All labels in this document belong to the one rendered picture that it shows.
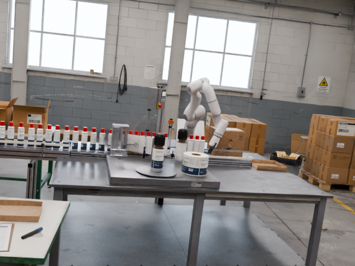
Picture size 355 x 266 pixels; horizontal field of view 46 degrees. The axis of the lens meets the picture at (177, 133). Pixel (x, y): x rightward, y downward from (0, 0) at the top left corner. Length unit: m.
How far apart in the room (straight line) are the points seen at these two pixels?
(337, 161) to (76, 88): 5.34
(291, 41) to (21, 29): 5.71
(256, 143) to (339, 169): 1.37
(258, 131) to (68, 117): 4.13
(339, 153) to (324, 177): 0.45
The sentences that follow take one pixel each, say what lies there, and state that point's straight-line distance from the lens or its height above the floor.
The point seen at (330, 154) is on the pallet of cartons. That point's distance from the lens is 6.89.
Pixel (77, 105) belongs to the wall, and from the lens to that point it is 9.07.
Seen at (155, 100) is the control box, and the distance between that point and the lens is 3.63.
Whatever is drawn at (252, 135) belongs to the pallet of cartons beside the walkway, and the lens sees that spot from 7.09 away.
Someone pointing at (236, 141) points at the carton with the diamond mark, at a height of 1.02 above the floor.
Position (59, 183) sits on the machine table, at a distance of 2.86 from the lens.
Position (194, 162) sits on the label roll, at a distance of 3.12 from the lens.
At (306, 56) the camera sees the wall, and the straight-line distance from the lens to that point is 9.69.
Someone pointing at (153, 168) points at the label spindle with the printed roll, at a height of 0.92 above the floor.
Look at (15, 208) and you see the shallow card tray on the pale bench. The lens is 2.51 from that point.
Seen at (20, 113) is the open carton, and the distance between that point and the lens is 4.82.
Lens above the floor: 1.67
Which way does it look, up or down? 9 degrees down
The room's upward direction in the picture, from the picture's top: 6 degrees clockwise
